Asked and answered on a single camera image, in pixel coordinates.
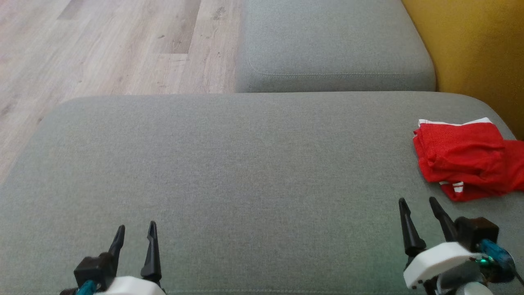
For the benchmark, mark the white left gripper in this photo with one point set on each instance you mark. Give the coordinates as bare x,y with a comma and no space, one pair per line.
135,287

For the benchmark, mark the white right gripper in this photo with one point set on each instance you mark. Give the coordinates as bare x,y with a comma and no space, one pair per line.
438,260

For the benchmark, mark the red shorts with white stripes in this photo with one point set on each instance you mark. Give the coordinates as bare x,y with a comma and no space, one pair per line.
458,151

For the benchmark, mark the red jersey with number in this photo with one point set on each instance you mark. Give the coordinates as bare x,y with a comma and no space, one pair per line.
511,172

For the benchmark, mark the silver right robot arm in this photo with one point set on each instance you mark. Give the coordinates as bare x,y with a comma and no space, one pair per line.
462,282

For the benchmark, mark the large grey sofa seat cushion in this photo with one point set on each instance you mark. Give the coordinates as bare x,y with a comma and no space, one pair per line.
245,172

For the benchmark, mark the small grey sofa seat cushion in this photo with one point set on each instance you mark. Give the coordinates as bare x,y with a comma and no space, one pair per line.
327,45

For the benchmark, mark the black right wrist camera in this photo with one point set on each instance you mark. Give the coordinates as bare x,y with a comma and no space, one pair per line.
477,233

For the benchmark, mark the blue right camera plug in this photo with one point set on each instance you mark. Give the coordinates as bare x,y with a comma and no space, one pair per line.
497,258

